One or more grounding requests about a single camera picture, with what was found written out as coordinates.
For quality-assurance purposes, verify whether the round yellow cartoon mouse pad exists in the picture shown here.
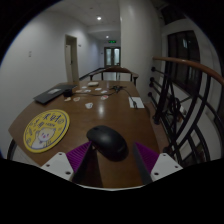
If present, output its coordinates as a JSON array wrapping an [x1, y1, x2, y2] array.
[[22, 109, 71, 154]]

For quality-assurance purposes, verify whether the small black box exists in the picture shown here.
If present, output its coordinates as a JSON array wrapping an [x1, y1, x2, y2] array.
[[63, 88, 74, 98]]

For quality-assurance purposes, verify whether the black computer mouse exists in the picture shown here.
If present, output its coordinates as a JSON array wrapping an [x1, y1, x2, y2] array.
[[86, 125, 130, 163]]

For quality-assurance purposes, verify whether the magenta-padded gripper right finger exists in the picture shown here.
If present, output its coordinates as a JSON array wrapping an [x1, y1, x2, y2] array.
[[132, 142, 184, 186]]

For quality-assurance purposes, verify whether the dark framed window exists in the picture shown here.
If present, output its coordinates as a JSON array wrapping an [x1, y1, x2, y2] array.
[[166, 30, 202, 98]]

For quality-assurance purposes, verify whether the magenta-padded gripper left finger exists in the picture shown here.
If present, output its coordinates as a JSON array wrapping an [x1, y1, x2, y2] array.
[[40, 140, 98, 185]]

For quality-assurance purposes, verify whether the wooden armchair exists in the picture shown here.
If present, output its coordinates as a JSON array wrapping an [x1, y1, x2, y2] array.
[[88, 65, 140, 86]]

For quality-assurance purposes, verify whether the pale single door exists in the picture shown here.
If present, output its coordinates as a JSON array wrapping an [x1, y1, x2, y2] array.
[[64, 34, 81, 84]]

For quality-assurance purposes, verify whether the black railing with wooden handrail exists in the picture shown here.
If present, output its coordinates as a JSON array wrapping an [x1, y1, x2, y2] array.
[[147, 55, 224, 168]]

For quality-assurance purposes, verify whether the black closed laptop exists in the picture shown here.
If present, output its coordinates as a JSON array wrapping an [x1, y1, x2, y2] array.
[[33, 83, 78, 105]]

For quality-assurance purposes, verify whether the glazed double door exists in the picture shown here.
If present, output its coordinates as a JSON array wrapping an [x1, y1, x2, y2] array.
[[103, 46, 122, 68]]

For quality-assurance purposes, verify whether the flat white box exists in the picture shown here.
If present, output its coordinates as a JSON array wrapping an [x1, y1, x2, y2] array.
[[87, 80, 100, 88]]

